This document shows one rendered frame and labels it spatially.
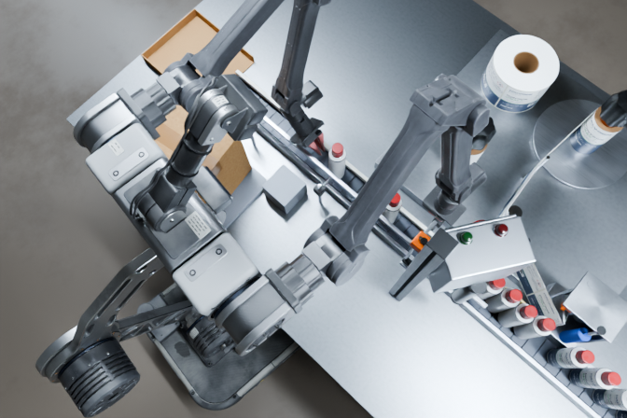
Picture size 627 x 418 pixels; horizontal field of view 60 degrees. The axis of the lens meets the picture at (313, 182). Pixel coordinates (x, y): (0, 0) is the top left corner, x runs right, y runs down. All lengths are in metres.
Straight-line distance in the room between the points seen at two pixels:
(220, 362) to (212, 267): 1.31
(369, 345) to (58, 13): 2.55
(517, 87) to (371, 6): 0.64
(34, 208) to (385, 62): 1.86
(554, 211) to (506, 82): 0.42
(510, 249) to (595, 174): 0.84
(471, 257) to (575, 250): 0.77
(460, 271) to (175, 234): 0.54
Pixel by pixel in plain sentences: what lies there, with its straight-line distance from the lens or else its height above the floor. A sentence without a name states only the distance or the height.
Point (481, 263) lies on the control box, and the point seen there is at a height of 1.48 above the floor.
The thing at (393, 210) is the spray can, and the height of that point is 1.04.
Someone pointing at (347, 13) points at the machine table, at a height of 0.83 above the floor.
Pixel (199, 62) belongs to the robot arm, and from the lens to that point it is 1.24.
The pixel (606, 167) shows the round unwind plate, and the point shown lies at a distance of 1.93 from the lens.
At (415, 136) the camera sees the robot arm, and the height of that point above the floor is 1.66.
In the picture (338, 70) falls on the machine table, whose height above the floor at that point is 0.83.
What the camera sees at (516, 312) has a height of 1.04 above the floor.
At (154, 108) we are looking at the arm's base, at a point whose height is 1.48.
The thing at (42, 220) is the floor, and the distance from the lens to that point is 2.94.
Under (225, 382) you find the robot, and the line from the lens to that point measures 2.30.
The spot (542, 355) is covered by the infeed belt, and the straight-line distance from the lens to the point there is 1.74.
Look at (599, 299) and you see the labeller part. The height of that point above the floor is 1.14.
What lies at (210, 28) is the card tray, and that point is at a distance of 2.08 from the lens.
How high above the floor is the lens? 2.51
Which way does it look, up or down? 71 degrees down
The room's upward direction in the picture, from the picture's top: 4 degrees counter-clockwise
